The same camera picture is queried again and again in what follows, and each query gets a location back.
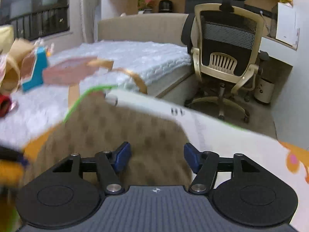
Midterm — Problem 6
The brown polka dot garment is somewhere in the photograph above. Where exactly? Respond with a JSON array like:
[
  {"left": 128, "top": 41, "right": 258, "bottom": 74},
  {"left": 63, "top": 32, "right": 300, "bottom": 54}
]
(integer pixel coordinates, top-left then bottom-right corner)
[{"left": 19, "top": 95, "right": 192, "bottom": 188}]

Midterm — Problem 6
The brown cardboard sheet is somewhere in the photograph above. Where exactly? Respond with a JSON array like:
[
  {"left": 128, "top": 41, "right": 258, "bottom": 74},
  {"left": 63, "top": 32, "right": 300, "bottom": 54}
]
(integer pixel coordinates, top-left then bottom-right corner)
[{"left": 23, "top": 124, "right": 60, "bottom": 162}]

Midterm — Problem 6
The white waste bin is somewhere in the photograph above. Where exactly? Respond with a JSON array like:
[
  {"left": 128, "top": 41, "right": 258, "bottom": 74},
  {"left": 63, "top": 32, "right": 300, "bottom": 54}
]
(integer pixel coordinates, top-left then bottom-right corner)
[{"left": 254, "top": 78, "right": 275, "bottom": 105}]

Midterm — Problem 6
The white quilted mattress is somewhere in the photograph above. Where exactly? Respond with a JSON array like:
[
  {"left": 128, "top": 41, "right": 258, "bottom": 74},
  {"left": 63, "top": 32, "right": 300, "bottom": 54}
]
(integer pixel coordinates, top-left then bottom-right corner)
[{"left": 1, "top": 40, "right": 192, "bottom": 148}]

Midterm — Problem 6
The pink gift box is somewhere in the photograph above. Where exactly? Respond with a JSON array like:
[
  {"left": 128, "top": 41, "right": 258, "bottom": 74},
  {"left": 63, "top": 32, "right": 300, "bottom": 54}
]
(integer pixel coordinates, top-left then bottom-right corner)
[{"left": 42, "top": 56, "right": 97, "bottom": 85}]

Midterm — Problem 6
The red plush toy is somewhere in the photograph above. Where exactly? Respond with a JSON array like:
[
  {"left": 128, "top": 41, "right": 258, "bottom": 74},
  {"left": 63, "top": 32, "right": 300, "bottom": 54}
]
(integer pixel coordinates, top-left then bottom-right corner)
[{"left": 0, "top": 94, "right": 12, "bottom": 118}]

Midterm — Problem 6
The beige office chair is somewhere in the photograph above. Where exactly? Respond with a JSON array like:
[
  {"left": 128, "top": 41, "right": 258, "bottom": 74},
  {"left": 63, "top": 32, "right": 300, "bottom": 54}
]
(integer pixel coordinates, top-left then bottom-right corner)
[{"left": 181, "top": 0, "right": 269, "bottom": 123}]

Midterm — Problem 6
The blue toy box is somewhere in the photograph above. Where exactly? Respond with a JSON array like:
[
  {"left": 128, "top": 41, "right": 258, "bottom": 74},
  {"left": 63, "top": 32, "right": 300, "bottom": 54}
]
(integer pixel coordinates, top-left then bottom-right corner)
[{"left": 20, "top": 47, "right": 49, "bottom": 92}]

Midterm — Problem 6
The beige bed headboard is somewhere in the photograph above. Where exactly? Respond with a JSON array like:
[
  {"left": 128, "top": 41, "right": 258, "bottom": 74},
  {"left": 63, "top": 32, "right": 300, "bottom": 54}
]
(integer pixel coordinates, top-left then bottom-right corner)
[{"left": 97, "top": 13, "right": 188, "bottom": 46}]

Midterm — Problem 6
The potted plant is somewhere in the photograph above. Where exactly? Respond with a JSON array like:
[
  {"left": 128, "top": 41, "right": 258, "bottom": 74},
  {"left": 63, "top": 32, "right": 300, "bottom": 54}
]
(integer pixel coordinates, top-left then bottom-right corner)
[{"left": 137, "top": 0, "right": 155, "bottom": 14}]

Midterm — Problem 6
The tan ribbon strap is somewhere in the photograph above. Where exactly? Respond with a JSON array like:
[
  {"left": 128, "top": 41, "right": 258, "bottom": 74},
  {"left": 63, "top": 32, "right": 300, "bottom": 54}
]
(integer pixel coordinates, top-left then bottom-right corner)
[{"left": 67, "top": 59, "right": 148, "bottom": 107}]

